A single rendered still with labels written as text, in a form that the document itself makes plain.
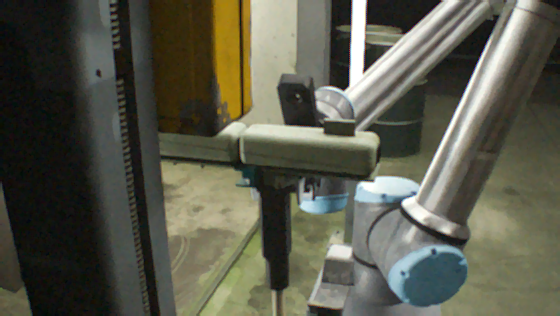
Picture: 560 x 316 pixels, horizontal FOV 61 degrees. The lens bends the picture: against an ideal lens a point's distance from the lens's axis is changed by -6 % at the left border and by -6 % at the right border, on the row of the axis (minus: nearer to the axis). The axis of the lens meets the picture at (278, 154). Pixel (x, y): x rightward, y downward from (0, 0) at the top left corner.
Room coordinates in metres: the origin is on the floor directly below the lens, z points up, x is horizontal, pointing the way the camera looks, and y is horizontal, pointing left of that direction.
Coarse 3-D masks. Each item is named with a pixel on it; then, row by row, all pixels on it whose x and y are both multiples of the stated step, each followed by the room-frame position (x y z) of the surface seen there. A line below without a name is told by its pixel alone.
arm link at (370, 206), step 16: (368, 192) 1.00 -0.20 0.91; (384, 192) 0.99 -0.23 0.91; (400, 192) 0.99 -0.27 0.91; (416, 192) 0.99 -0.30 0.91; (368, 208) 0.99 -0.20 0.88; (384, 208) 0.97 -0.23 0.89; (368, 224) 0.96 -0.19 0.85; (352, 240) 1.05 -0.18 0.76; (368, 240) 0.94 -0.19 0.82; (368, 256) 0.98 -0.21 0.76
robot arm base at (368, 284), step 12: (360, 264) 1.00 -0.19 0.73; (372, 264) 0.98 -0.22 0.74; (360, 276) 0.99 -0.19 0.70; (372, 276) 0.97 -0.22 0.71; (360, 288) 0.98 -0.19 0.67; (372, 288) 0.96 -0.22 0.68; (384, 288) 0.96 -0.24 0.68; (360, 300) 0.97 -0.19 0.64; (372, 300) 0.95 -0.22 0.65; (384, 300) 0.95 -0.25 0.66; (396, 300) 0.95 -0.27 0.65
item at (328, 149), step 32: (256, 128) 0.55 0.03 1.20; (288, 128) 0.54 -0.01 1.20; (320, 128) 0.54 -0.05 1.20; (352, 128) 0.51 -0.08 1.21; (192, 160) 0.56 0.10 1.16; (224, 160) 0.54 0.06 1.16; (256, 160) 0.53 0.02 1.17; (288, 160) 0.51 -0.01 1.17; (320, 160) 0.50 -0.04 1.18; (352, 160) 0.49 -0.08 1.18; (288, 192) 0.52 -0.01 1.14; (288, 224) 0.54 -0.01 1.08; (288, 256) 0.54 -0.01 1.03
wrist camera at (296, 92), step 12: (288, 84) 0.64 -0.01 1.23; (300, 84) 0.63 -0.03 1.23; (312, 84) 0.65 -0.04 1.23; (288, 96) 0.64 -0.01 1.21; (300, 96) 0.64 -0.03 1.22; (312, 96) 0.65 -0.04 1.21; (288, 108) 0.66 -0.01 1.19; (300, 108) 0.65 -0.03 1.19; (312, 108) 0.65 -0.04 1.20; (288, 120) 0.67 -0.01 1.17; (300, 120) 0.67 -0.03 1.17; (312, 120) 0.66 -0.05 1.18
